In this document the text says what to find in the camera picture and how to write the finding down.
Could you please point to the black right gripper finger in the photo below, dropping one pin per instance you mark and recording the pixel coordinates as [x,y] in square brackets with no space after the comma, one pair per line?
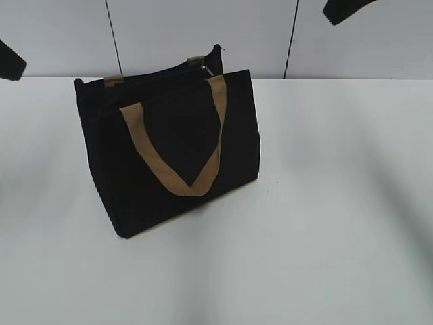
[337,11]

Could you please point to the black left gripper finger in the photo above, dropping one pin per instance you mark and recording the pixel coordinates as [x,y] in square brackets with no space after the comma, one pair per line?
[12,66]

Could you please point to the black tote bag tan handles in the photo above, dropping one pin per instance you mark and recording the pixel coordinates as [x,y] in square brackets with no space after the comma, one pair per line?
[161,144]

